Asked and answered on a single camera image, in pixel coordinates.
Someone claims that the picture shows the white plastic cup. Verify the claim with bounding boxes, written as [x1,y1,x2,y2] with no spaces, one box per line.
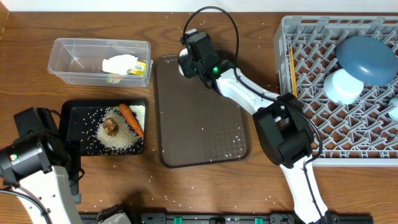
[178,48,189,76]

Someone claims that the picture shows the brown food scrap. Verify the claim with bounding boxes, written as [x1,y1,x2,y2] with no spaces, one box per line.
[102,118,119,136]

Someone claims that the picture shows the dark brown serving tray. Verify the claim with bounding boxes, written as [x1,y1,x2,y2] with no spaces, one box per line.
[154,55,251,169]

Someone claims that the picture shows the white rice pile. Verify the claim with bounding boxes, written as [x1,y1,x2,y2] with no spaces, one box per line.
[77,105,146,156]

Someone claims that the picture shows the green yellow snack wrapper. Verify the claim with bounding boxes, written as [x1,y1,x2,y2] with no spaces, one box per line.
[106,61,147,84]

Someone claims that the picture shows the orange carrot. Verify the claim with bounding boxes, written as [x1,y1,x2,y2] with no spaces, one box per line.
[119,103,144,138]

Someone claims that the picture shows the white tissue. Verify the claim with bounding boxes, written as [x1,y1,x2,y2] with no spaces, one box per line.
[102,54,137,75]

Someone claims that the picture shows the light blue bowl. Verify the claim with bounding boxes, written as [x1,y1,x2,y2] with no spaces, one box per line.
[323,68,364,105]

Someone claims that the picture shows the dark blue plate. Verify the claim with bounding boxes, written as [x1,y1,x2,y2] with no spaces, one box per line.
[336,35,397,86]

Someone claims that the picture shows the light blue plastic cup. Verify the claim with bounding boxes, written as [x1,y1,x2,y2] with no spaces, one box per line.
[388,96,398,121]

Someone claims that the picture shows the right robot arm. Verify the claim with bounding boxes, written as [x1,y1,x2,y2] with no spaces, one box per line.
[178,50,333,223]

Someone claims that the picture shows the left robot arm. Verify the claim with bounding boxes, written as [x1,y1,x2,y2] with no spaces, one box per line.
[1,133,132,224]

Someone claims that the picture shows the black waste tray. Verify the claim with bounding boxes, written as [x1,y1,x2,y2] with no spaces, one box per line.
[60,100,146,146]

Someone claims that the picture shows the grey dishwasher rack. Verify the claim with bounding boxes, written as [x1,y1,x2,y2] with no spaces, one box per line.
[274,16,397,167]

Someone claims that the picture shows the clear plastic bin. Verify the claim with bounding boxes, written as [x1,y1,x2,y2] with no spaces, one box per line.
[47,38,152,87]

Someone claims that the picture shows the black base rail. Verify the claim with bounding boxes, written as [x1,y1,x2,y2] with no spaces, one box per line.
[80,213,374,224]

